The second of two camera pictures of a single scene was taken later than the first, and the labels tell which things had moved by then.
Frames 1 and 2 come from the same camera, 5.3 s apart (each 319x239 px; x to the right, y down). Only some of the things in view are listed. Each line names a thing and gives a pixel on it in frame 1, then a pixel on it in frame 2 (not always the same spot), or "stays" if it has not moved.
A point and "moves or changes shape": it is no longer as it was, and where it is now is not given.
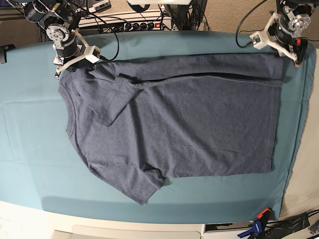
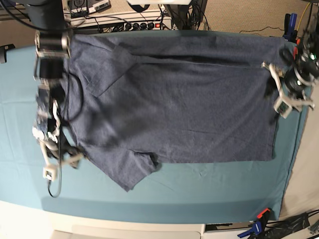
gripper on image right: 275,34 to 271,90
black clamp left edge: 3,50 stays
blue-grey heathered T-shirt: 137,120 moves or changes shape
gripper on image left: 75,48 to 53,155
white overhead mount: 159,2 stays
